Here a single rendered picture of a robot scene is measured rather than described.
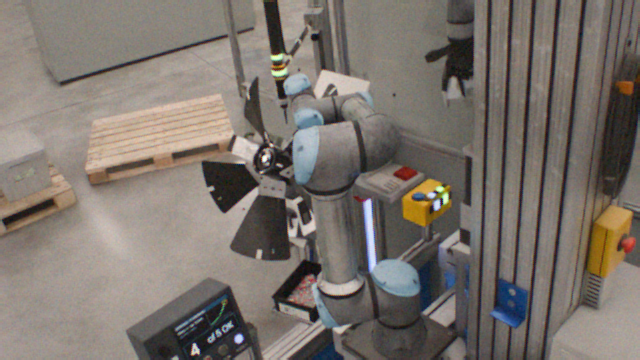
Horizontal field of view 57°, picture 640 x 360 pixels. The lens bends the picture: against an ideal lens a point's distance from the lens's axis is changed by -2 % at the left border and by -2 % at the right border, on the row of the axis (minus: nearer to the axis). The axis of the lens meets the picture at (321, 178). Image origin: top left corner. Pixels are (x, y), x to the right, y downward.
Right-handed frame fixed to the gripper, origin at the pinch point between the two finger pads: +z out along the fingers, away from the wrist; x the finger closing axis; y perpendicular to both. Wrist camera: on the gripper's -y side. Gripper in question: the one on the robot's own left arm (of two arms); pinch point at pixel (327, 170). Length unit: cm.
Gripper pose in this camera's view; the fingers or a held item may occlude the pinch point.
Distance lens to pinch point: 191.6
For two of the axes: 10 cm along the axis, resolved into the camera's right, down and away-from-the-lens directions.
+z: 3.1, 6.8, 6.7
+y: 6.5, -6.6, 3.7
